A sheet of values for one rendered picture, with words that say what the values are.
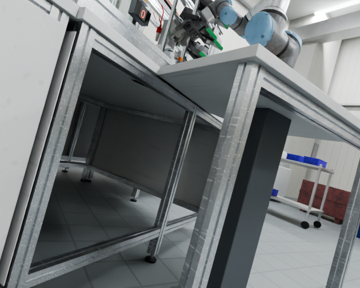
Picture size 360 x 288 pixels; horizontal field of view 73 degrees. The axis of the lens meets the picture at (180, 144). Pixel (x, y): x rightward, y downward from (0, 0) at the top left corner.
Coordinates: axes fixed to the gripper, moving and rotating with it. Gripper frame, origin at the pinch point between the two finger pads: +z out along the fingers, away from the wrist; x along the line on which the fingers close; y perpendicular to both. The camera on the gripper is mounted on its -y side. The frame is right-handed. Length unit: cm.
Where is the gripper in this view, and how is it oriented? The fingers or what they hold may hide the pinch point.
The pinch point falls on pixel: (172, 39)
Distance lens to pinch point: 149.0
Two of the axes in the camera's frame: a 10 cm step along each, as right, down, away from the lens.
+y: 4.0, 8.5, -3.3
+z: -8.0, 5.0, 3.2
